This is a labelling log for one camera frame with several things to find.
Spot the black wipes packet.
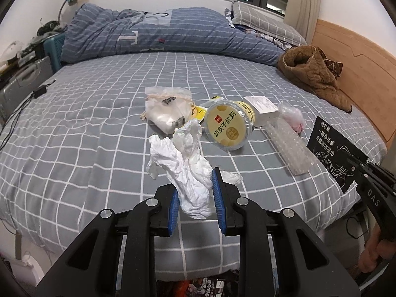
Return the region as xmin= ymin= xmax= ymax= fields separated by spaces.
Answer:
xmin=307 ymin=116 xmax=368 ymax=193

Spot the brown cookie box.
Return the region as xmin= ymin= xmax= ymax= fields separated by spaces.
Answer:
xmin=173 ymin=270 xmax=239 ymax=297

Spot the clear bubble wrap roll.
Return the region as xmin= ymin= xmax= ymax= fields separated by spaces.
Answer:
xmin=264 ymin=117 xmax=317 ymax=176

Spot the clear plastic bag red print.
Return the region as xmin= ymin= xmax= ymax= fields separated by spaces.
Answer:
xmin=278 ymin=100 xmax=305 ymax=134

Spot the white cardboard box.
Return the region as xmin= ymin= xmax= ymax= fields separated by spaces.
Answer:
xmin=243 ymin=96 xmax=279 ymax=127

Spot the white tissue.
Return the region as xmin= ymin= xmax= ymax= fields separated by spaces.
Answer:
xmin=146 ymin=119 xmax=216 ymax=220

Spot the yellow yogurt cup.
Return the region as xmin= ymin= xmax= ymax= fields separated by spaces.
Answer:
xmin=202 ymin=97 xmax=255 ymax=151

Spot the yellow snack wrapper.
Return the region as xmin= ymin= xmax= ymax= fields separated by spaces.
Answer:
xmin=191 ymin=96 xmax=224 ymax=123

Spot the clear bag with mask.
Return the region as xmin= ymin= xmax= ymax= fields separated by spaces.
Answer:
xmin=140 ymin=87 xmax=195 ymax=135

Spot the person's right hand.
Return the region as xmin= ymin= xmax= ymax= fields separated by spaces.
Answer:
xmin=358 ymin=223 xmax=395 ymax=273

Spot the wooden headboard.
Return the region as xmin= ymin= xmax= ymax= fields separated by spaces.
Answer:
xmin=312 ymin=20 xmax=396 ymax=148

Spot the brown fleece jacket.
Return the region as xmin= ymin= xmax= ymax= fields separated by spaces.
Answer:
xmin=277 ymin=45 xmax=352 ymax=113

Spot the grey checked bed sheet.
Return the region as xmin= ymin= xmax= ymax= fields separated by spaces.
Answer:
xmin=1 ymin=52 xmax=387 ymax=280

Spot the beige curtain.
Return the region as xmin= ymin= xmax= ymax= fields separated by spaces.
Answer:
xmin=283 ymin=0 xmax=321 ymax=44

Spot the grey suitcase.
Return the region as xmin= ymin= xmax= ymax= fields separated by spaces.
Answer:
xmin=1 ymin=56 xmax=53 ymax=125

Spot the grey checked pillow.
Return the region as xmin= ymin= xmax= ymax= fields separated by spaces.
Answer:
xmin=231 ymin=1 xmax=307 ymax=50

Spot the teal plastic stool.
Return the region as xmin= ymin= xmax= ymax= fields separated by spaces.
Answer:
xmin=43 ymin=33 xmax=65 ymax=73

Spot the white device on suitcase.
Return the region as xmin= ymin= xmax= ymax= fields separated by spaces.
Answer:
xmin=0 ymin=41 xmax=24 ymax=66

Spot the blue striped duvet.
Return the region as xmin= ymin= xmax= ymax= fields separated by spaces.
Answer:
xmin=61 ymin=3 xmax=283 ymax=66

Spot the blue desk lamp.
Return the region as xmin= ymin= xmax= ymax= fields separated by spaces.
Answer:
xmin=58 ymin=0 xmax=78 ymax=24

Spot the black charger with cable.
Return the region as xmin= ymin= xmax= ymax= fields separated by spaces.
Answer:
xmin=0 ymin=79 xmax=56 ymax=151

